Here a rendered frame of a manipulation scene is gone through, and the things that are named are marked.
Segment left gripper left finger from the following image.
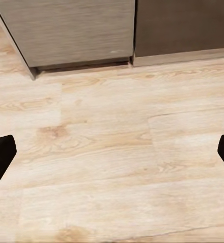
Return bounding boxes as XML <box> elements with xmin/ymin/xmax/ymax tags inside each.
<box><xmin>0</xmin><ymin>135</ymin><xmax>17</xmax><ymax>180</ymax></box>

